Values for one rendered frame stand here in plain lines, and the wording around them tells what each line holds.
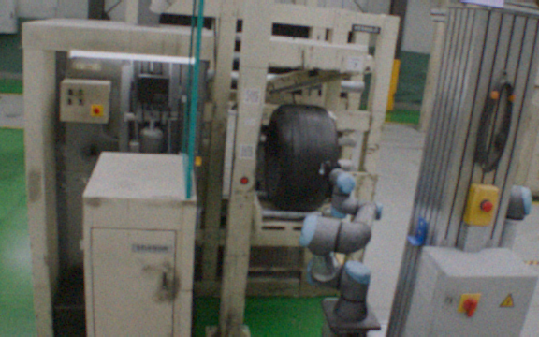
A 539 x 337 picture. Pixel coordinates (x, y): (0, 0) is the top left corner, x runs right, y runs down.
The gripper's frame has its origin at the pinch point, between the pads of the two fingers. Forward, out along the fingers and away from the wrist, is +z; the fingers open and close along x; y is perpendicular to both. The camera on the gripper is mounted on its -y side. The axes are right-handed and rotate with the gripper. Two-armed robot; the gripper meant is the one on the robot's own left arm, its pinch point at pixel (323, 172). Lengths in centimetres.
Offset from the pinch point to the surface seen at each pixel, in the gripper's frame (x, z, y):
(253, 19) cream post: 36, 20, 71
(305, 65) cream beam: 1, 49, 51
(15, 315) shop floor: 167, 73, -113
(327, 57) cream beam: -11, 48, 56
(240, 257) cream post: 31, 35, -57
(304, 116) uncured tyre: 6.3, 20.3, 24.6
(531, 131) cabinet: -366, 306, 3
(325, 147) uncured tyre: -2.8, 9.8, 10.8
